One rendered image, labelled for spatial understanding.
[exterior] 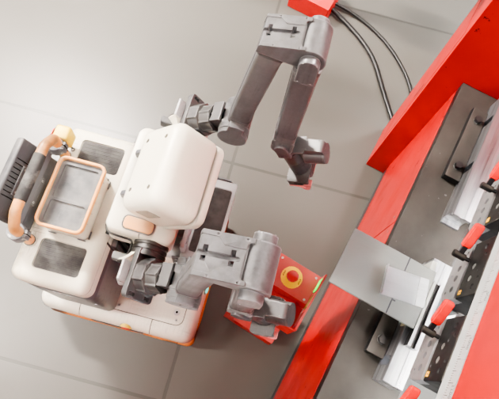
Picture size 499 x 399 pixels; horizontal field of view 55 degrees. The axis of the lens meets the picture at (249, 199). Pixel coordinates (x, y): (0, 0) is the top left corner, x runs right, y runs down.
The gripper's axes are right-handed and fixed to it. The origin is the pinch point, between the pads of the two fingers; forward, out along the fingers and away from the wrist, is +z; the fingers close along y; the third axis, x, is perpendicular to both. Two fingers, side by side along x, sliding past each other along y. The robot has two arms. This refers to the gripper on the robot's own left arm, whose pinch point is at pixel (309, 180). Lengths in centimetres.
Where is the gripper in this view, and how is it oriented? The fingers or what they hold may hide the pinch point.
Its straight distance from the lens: 146.5
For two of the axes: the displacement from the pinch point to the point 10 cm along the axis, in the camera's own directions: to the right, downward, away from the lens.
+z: 3.7, 4.1, 8.3
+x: -9.0, -0.8, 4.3
